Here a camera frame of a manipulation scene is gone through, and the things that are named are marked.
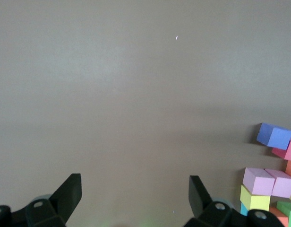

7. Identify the green foam block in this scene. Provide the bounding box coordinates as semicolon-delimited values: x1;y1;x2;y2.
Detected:
275;200;291;227

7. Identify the brown table cover sheet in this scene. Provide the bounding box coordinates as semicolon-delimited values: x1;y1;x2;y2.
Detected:
0;0;291;227

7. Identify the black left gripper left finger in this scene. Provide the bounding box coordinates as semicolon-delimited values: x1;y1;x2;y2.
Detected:
24;173;83;227

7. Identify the purple foam block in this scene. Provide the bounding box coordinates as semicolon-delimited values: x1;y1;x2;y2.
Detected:
256;122;291;150

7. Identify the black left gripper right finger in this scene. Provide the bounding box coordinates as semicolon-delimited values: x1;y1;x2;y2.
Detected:
185;175;233;227

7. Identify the pink foam block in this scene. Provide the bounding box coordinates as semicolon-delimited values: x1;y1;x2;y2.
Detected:
265;168;291;199
242;167;276;197

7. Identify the red foam block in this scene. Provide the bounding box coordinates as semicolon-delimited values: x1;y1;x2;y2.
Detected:
271;138;291;162

